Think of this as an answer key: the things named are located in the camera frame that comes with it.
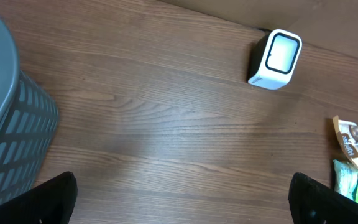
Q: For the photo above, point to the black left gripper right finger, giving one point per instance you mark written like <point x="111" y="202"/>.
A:
<point x="312" y="202"/>

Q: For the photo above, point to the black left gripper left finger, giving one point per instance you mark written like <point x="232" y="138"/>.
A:
<point x="50" y="202"/>

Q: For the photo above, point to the beige nut snack pouch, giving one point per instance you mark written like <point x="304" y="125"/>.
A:
<point x="347" y="136"/>

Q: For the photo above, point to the grey plastic basket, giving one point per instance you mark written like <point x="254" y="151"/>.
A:
<point x="28" y="121"/>

